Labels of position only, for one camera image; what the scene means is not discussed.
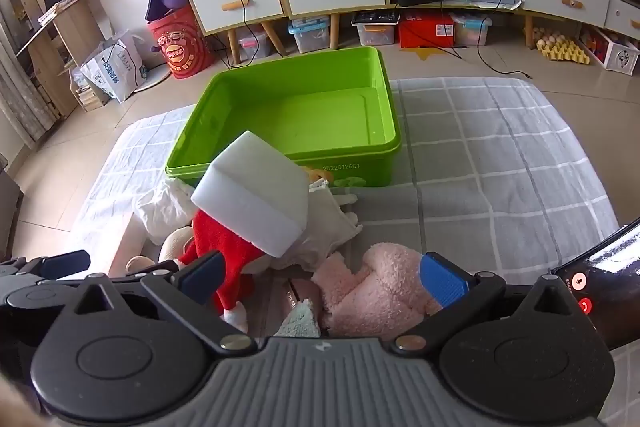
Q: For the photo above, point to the green plastic bin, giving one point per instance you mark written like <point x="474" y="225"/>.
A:
<point x="300" y="117"/>

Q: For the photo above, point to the red printed barrel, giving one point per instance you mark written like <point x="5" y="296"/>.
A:
<point x="180" y="44"/>

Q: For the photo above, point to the red cardboard box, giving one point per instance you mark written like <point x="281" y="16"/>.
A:
<point x="427" y="31"/>

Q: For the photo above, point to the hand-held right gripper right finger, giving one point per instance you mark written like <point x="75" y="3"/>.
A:
<point x="442" y="279"/>

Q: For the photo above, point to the white paper bag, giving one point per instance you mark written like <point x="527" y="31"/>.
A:
<point x="112" y="67"/>

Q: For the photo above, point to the pink-lidded clear storage box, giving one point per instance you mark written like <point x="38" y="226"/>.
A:
<point x="254" y="43"/>

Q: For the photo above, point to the white cloth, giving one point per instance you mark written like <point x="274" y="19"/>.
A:
<point x="165" y="207"/>

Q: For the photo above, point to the white foam block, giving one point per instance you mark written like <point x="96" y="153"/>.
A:
<point x="250" y="199"/>

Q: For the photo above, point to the grey curtain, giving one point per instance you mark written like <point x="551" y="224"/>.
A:
<point x="20" y="82"/>

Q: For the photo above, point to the white printed crate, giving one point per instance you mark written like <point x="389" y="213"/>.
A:
<point x="617" y="54"/>

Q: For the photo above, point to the tan plush toy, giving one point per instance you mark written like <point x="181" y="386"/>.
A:
<point x="320" y="177"/>

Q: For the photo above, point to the round white stand base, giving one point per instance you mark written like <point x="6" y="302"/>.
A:
<point x="155" y="79"/>

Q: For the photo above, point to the wooden desk with shelves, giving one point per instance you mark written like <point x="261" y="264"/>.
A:
<point x="65" y="32"/>

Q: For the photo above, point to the plush doll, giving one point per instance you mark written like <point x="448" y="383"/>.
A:
<point x="220" y="239"/>

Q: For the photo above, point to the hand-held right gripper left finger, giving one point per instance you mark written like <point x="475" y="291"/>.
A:
<point x="202" y="276"/>

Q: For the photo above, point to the blue-lidded clear storage box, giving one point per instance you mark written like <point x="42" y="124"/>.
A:
<point x="310" y="36"/>

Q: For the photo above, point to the clear box with pastel contents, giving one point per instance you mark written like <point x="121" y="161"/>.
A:
<point x="472" y="32"/>

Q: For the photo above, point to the pink fluffy cloth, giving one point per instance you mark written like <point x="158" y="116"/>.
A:
<point x="370" y="294"/>

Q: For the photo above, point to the white drawer with keyhole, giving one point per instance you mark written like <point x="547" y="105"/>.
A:
<point x="237" y="2"/>

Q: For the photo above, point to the small white drawer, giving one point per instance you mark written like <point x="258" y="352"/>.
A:
<point x="622" y="19"/>

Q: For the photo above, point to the teal towel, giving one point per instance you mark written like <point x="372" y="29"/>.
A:
<point x="300" y="322"/>

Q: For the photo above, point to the black smartphone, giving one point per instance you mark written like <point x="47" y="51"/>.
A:
<point x="602" y="274"/>

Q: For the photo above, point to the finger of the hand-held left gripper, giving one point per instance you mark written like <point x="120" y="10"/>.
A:
<point x="65" y="264"/>

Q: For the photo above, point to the yellow egg tray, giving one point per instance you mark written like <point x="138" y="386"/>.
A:
<point x="562" y="49"/>

